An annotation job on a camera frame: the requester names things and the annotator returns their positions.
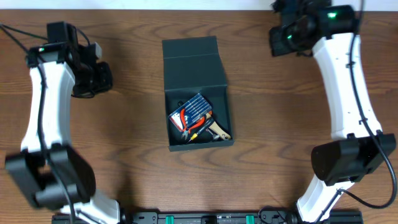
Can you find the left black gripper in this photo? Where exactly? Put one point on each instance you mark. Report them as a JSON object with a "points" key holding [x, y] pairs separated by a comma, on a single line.
{"points": [[101, 78]]}

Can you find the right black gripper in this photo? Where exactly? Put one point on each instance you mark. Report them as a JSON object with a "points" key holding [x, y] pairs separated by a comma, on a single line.
{"points": [[276, 48]]}

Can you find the dark green box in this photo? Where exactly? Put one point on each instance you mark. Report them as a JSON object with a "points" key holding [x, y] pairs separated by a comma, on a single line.
{"points": [[193, 66]]}

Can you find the blue precision screwdriver set case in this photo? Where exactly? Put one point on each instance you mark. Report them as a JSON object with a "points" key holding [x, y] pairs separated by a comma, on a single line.
{"points": [[187, 115]]}

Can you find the black yellow screwdriver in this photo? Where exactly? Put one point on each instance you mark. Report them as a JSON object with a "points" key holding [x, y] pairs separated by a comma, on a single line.
{"points": [[206, 125]]}

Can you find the orange scraper wooden handle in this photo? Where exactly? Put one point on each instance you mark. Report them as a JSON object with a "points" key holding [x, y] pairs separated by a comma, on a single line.
{"points": [[216, 130]]}

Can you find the small claw hammer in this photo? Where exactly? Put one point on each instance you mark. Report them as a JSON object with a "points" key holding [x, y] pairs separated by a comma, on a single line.
{"points": [[195, 128]]}

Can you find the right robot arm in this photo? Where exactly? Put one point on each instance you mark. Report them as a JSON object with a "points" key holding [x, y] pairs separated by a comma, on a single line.
{"points": [[330, 34]]}

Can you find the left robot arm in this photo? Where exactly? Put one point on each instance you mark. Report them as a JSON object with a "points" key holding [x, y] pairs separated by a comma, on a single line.
{"points": [[48, 171]]}

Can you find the black mounting rail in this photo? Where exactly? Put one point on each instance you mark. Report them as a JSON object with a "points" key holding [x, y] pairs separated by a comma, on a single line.
{"points": [[266, 216]]}

